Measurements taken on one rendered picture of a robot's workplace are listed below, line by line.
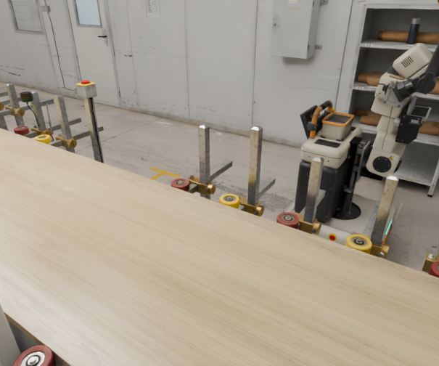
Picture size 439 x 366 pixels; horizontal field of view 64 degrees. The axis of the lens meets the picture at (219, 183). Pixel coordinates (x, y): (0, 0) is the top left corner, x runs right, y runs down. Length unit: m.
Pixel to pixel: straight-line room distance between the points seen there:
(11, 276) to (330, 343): 0.89
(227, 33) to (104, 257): 3.64
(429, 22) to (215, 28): 2.24
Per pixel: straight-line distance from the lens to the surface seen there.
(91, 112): 2.00
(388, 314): 1.05
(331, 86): 4.01
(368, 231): 1.46
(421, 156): 4.03
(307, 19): 3.78
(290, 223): 1.27
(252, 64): 4.33
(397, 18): 3.81
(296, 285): 1.04
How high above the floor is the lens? 1.62
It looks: 28 degrees down
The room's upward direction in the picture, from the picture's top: straight up
